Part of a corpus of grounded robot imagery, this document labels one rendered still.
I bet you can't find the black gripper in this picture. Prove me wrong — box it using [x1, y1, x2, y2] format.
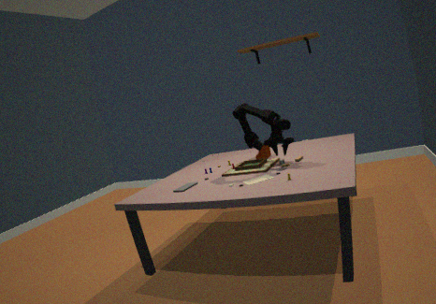
[264, 130, 295, 156]

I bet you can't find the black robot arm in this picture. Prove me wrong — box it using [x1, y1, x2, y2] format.
[232, 103, 291, 151]

